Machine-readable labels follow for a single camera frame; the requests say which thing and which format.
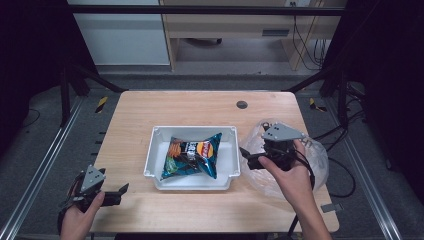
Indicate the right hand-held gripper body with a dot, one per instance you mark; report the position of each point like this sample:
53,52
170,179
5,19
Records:
281,133

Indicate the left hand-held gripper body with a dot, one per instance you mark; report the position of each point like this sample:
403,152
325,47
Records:
90,180

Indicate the clear plastic bag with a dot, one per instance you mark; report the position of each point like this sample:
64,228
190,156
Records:
266,183

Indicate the white plastic tray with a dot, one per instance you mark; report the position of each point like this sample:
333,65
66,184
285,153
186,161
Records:
226,160

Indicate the blue chip bag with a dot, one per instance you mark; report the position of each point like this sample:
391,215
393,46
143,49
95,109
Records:
193,156

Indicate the person's left hand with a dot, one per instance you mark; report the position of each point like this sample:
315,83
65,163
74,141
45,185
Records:
78,220

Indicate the person's right hand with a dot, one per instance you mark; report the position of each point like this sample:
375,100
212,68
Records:
293,183

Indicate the yellow black floor tape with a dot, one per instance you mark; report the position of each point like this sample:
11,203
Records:
315,105
102,104

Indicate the grey round table grommet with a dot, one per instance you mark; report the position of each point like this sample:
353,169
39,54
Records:
242,104

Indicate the black metal stand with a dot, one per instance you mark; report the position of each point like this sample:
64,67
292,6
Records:
65,96
341,100

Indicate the grey tape piece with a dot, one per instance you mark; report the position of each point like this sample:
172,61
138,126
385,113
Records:
331,208

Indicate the light wooden desk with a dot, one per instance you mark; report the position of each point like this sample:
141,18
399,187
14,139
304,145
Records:
233,23

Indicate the black curtain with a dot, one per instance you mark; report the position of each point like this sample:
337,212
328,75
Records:
30,50
390,66

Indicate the white cabinet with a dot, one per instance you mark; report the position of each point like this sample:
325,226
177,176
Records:
123,40

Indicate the aluminium floor rail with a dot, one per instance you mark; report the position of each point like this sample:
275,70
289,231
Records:
363,170
43,160

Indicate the black horizontal frame bar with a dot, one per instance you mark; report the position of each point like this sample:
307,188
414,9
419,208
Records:
200,10

